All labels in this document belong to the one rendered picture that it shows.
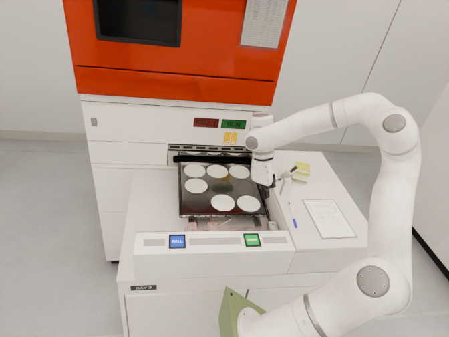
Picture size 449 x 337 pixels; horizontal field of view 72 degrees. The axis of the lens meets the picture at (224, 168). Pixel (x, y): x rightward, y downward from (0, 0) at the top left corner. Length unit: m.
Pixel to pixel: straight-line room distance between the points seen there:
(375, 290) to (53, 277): 1.89
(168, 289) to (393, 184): 0.82
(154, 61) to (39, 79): 2.00
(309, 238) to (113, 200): 1.04
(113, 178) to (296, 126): 0.98
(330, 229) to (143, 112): 0.92
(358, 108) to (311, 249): 0.50
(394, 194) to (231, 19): 0.81
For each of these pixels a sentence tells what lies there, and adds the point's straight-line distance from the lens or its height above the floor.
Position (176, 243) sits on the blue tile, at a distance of 1.07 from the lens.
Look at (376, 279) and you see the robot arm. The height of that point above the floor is 1.26.
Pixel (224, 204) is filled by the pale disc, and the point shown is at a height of 0.90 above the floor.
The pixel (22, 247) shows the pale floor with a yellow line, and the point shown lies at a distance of 2.48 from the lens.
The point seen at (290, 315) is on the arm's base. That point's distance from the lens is 0.88.
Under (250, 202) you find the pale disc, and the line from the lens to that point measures 1.34.
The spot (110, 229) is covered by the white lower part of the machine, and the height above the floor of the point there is 0.38.
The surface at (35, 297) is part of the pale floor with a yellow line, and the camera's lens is 2.22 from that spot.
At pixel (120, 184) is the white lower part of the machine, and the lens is 1.67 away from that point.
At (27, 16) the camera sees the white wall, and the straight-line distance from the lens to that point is 3.02.
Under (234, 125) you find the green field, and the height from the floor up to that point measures 1.10.
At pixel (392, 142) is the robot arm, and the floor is 1.44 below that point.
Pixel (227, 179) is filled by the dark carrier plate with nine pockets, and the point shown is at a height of 0.90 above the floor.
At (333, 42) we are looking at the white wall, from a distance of 3.17.
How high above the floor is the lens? 1.79
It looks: 36 degrees down
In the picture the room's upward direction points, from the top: 9 degrees clockwise
